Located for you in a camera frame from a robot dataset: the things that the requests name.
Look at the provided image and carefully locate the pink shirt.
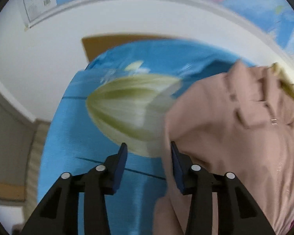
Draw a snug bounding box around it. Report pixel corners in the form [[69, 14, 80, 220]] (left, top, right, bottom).
[[153, 61, 294, 234]]

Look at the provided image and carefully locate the blue patterned bed sheet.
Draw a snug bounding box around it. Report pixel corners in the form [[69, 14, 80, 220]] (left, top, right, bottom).
[[37, 39, 239, 234]]

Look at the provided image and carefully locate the cream fleece garment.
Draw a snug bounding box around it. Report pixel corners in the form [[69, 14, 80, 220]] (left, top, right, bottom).
[[270, 63, 294, 100]]

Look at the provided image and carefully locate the wooden headboard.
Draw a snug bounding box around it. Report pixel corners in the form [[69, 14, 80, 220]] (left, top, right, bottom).
[[81, 33, 174, 62]]

